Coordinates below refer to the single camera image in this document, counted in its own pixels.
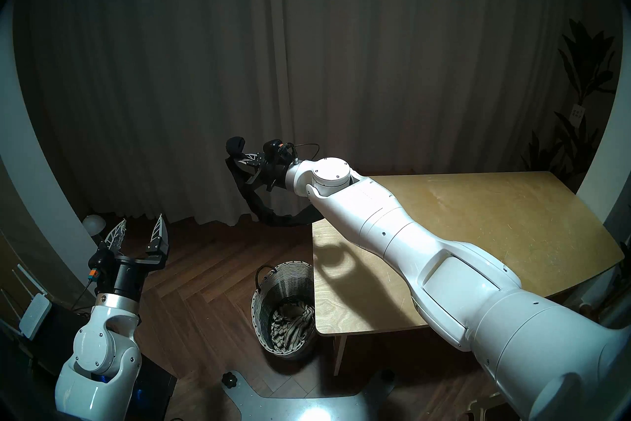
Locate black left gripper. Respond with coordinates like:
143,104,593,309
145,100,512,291
88,213,170,301

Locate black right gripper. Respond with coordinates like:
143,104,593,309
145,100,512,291
236,140,296,193

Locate black white striped garment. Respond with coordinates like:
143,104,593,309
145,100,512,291
269,302,316,352

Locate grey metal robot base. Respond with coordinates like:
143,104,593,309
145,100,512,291
220,370,396,421

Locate woven wicker laundry hamper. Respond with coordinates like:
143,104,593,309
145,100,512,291
251,261,316,361

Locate white mushroom lamp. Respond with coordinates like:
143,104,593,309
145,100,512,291
82,214,106,238

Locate long grey curtain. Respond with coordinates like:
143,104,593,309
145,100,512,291
12,0,604,227

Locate white wifi router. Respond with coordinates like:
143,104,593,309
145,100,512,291
0,263,53,341

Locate black computer case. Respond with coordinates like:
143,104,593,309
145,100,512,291
133,361,177,421

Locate light wooden table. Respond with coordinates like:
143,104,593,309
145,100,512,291
312,171,625,376

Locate cream plastic chair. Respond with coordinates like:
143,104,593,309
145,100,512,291
463,394,516,421

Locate tall dark leafy plant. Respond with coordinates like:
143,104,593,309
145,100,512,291
522,19,620,190

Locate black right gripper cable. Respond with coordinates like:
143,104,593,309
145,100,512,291
290,142,320,162

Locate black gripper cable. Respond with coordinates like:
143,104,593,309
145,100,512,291
71,274,100,313
290,142,320,162

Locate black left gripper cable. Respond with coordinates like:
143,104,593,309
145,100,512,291
71,274,100,313

